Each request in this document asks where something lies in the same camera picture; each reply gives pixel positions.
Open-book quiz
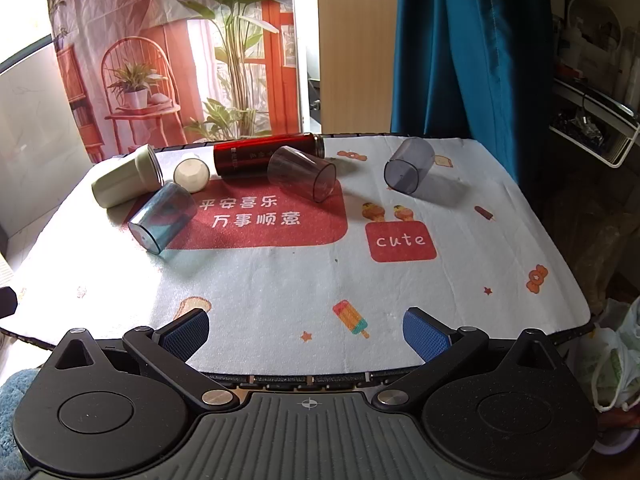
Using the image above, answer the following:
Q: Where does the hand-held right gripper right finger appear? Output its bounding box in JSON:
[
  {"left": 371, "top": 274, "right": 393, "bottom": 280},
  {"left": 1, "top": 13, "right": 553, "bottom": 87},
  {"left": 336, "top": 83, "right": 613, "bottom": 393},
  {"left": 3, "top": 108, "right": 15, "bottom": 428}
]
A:
[{"left": 372, "top": 307, "right": 568, "bottom": 408}]

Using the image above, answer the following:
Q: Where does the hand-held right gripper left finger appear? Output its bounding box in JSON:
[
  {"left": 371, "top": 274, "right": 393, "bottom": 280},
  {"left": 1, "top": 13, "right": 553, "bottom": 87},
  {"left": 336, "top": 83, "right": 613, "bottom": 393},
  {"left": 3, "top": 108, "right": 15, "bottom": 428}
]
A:
[{"left": 42, "top": 310, "right": 241, "bottom": 411}]

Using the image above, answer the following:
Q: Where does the clear blue plastic cup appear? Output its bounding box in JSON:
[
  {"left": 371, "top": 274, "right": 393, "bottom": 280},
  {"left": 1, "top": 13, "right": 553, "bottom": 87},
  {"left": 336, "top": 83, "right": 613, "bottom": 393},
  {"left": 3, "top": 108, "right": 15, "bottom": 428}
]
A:
[{"left": 127, "top": 181, "right": 197, "bottom": 256}]

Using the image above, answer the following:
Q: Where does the cream cup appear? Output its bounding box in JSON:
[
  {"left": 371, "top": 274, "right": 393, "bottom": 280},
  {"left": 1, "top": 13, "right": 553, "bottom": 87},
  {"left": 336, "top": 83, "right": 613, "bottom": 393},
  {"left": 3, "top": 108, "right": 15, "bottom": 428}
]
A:
[{"left": 91, "top": 143, "right": 165, "bottom": 209}]

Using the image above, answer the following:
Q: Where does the clear grey plastic cup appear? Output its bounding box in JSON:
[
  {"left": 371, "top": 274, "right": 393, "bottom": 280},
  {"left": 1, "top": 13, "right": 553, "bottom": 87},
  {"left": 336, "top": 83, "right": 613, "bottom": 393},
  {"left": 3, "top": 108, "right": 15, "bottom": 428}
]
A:
[{"left": 383, "top": 136, "right": 435, "bottom": 195}]

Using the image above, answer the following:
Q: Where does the clear smoky plastic cup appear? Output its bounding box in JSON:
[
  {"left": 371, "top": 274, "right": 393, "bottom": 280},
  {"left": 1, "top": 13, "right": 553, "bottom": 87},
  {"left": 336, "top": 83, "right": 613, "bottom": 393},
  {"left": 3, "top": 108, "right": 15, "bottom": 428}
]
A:
[{"left": 267, "top": 146, "right": 337, "bottom": 203}]

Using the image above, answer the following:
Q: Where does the blue fluffy cloth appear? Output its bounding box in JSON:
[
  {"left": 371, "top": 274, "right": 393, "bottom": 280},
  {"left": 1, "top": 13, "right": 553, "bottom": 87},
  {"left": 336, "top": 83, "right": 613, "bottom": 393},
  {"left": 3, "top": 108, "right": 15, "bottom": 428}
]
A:
[{"left": 0, "top": 367, "right": 42, "bottom": 480}]

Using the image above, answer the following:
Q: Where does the printed white table mat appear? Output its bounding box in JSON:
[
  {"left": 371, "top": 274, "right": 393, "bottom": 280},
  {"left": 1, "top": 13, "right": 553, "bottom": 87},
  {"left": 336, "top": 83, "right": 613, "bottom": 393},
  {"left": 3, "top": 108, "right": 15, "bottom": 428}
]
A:
[{"left": 0, "top": 132, "right": 598, "bottom": 381}]

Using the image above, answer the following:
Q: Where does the dark red thermos bottle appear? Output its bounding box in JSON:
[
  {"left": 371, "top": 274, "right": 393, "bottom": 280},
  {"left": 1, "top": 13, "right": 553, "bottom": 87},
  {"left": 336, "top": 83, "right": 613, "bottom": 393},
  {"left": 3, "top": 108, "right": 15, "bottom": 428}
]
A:
[{"left": 214, "top": 132, "right": 326, "bottom": 181}]

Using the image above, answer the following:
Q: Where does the white plastic bag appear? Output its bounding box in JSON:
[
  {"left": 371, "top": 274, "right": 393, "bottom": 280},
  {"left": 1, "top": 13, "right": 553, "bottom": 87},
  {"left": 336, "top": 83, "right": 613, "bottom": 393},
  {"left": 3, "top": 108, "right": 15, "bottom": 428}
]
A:
[{"left": 592, "top": 297, "right": 640, "bottom": 411}]

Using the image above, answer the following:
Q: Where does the printed backdrop cloth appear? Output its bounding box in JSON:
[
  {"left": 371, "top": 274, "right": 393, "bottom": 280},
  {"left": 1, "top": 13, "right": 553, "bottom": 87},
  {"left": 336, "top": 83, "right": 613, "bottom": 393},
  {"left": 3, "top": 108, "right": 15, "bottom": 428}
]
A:
[{"left": 44, "top": 0, "right": 303, "bottom": 163}]

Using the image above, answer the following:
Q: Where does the teal curtain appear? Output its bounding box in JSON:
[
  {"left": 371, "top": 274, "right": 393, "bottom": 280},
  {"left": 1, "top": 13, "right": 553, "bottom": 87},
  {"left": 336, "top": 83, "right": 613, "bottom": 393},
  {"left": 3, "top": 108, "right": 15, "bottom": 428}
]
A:
[{"left": 390, "top": 0, "right": 556, "bottom": 196}]

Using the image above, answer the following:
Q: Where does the wooden cabinet panel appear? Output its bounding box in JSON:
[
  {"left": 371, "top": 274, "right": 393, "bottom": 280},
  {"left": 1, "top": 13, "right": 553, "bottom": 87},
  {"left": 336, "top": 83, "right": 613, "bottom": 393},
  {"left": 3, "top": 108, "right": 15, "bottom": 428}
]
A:
[{"left": 315, "top": 0, "right": 401, "bottom": 136}]

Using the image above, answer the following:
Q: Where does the white wire shelf rack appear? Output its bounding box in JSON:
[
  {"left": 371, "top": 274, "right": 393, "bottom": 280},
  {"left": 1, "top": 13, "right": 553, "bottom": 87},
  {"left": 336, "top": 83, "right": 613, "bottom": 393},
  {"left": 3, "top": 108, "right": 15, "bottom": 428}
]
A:
[{"left": 549, "top": 77, "right": 640, "bottom": 168}]

